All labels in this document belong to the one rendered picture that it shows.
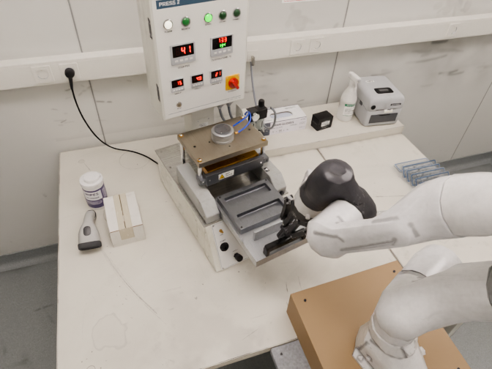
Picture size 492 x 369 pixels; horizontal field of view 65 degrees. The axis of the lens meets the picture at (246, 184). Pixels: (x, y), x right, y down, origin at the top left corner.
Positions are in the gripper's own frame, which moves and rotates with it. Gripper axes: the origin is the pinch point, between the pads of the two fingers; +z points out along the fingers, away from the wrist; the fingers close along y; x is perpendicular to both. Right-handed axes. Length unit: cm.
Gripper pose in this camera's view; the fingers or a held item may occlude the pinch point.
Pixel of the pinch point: (284, 231)
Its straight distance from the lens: 119.7
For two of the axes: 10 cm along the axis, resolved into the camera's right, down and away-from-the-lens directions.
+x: 8.6, -3.3, 4.0
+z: -2.2, 4.6, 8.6
